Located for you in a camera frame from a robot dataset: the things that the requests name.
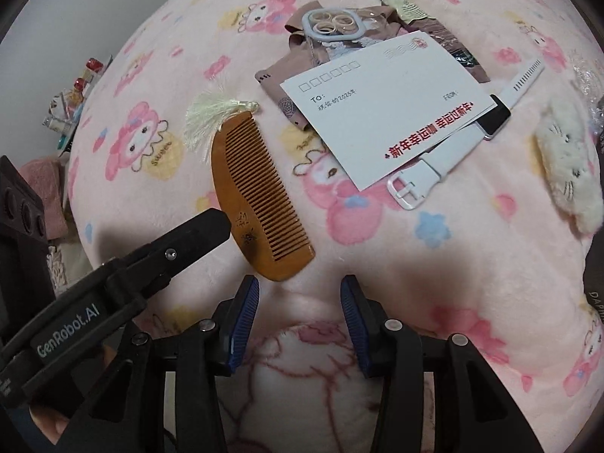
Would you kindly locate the hand cream tube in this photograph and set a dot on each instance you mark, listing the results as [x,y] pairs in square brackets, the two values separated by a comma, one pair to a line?
[410,7]

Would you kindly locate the person's left hand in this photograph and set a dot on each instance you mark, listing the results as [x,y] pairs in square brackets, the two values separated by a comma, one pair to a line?
[47,427]

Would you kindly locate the clutter on side shelf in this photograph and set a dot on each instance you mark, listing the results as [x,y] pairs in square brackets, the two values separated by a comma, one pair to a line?
[71,104]

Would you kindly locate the white envelope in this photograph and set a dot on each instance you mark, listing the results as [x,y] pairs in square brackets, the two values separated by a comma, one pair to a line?
[377,118]

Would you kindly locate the mauve card pouch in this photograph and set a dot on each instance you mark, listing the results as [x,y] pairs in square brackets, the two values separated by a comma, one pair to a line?
[278,85]

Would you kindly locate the clear plastic wrap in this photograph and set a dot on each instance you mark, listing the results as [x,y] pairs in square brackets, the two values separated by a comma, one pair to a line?
[590,85]

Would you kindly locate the pink towel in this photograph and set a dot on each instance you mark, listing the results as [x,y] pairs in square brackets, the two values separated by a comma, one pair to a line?
[42,193]

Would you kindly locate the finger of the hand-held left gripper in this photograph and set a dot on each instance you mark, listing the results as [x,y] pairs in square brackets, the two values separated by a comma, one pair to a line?
[188,240]

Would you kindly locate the white wrist watch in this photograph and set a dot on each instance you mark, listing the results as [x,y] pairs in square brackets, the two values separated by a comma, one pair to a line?
[434,170]

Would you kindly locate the white plush toy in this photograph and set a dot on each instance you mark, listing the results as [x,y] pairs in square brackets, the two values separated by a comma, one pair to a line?
[571,170]

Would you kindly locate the wooden comb with tassel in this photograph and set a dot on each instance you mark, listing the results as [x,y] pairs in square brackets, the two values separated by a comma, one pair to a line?
[255,188]

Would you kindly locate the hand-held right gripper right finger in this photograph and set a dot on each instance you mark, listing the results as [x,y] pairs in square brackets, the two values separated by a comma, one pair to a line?
[356,325]

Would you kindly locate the black cardboard box container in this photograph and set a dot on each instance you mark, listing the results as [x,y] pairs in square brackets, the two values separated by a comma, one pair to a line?
[595,283]

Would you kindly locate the pink cartoon printed blanket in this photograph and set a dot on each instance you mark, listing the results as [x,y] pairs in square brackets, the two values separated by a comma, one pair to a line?
[401,255]

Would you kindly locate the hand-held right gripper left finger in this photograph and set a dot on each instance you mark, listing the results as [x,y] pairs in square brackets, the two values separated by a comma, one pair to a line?
[243,325]

